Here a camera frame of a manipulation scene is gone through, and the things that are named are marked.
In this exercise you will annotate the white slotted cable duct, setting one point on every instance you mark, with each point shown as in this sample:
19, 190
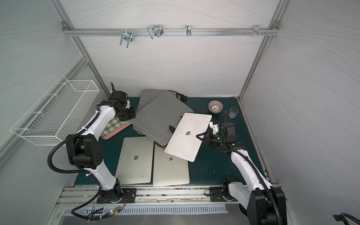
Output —
191, 209

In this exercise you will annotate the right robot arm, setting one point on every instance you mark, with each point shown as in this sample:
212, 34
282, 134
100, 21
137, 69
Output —
260, 201

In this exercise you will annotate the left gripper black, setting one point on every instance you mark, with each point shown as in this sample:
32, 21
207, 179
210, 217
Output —
116, 94

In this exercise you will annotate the clear plastic cup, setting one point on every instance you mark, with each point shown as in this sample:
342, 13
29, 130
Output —
233, 112

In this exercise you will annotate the grey laptop sleeve bag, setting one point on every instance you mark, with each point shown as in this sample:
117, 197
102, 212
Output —
159, 119

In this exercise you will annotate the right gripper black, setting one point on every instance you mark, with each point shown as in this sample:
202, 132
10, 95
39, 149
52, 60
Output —
222, 130

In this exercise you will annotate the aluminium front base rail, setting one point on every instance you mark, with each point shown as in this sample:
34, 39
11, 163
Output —
144, 195

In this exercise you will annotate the grey zippered laptop bag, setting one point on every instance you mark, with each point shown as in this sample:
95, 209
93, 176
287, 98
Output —
148, 95

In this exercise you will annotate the silver apple laptop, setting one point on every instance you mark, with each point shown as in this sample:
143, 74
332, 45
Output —
169, 170
135, 162
184, 143

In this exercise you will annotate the white wire basket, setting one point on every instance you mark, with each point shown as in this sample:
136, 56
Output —
57, 113

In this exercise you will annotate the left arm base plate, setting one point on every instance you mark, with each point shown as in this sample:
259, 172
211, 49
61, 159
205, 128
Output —
128, 196

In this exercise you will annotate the aluminium crossbar rail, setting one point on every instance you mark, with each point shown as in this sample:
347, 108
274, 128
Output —
168, 32

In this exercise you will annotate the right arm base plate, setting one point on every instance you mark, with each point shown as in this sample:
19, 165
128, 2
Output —
217, 194

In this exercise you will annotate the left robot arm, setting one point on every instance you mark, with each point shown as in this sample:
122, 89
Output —
85, 152

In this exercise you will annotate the pink bowl with contents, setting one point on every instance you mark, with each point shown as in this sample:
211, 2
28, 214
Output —
215, 106

